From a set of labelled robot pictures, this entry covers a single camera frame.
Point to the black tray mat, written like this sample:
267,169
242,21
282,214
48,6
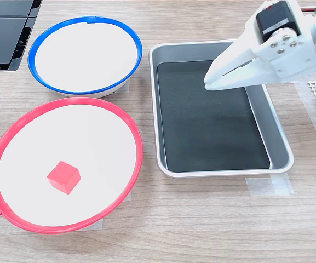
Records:
201,131

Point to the red cube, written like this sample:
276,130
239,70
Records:
64,178

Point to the steel tray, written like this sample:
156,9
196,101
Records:
274,134

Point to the black flat device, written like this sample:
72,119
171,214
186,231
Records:
1,41

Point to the blue-rimmed white plate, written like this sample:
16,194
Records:
86,54

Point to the red-rimmed white plate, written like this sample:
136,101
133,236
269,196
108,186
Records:
64,131

